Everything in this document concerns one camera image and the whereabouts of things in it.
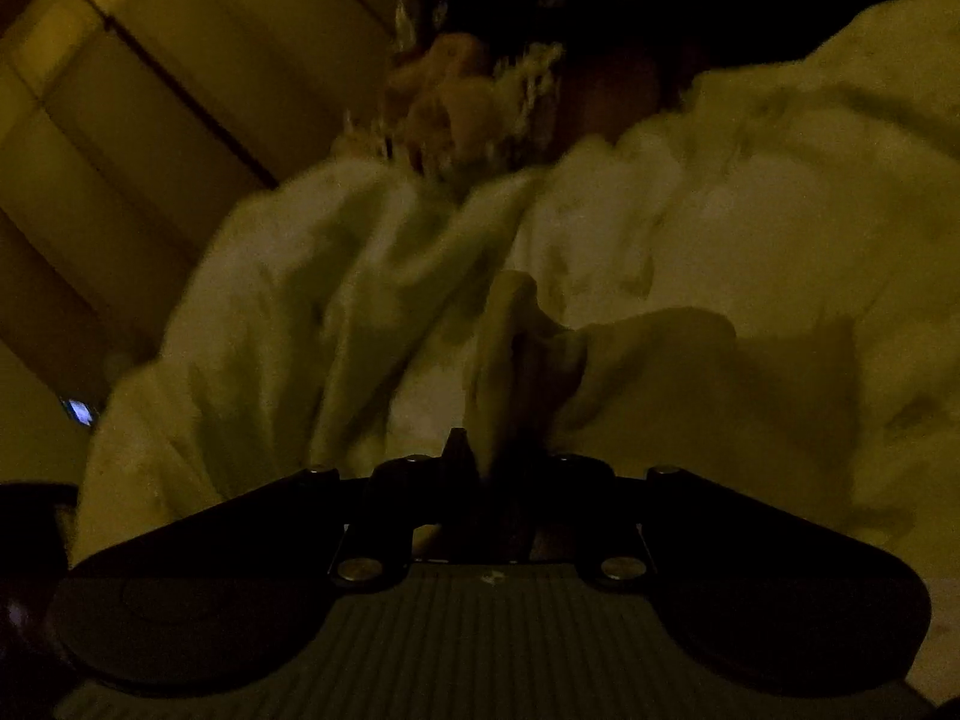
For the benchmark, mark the orange crumpled cloth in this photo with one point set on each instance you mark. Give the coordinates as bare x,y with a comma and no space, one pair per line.
450,101

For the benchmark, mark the white blanket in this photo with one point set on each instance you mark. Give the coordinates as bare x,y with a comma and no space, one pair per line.
712,240

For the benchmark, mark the wooden wardrobe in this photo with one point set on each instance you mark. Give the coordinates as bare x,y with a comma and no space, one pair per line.
150,127

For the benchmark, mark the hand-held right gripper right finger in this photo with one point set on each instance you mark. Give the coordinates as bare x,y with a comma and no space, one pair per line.
551,487

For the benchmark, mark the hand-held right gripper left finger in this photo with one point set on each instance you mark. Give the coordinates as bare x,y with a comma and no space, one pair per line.
439,484

